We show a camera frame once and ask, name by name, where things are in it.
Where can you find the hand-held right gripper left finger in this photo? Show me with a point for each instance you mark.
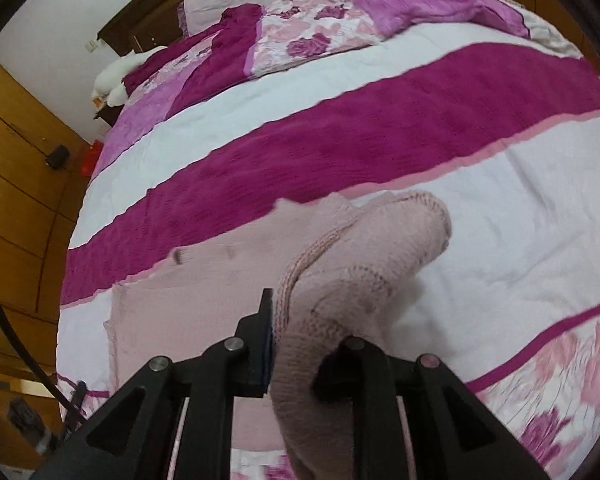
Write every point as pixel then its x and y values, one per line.
pixel 205 400

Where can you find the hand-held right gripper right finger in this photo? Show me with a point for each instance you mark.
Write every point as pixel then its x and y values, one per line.
pixel 405 410

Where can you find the pink knit cardigan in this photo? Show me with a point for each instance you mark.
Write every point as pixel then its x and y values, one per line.
pixel 330 280

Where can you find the red box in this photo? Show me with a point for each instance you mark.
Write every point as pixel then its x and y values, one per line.
pixel 92 159

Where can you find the wooden wardrobe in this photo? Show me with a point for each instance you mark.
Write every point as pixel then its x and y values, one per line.
pixel 15 200

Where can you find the small black bag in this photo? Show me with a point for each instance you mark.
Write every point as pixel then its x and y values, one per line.
pixel 58 157

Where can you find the striped floral bed cover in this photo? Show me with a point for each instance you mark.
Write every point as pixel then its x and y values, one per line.
pixel 380 120

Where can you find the white plush toy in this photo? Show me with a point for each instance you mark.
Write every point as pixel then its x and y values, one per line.
pixel 120 72

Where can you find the dark wooden headboard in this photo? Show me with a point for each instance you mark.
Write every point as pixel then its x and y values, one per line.
pixel 140 15

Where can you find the purple floral quilt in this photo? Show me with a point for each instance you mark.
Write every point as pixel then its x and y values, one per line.
pixel 380 5

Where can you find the white wall switch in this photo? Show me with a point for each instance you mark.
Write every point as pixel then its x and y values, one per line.
pixel 93 46

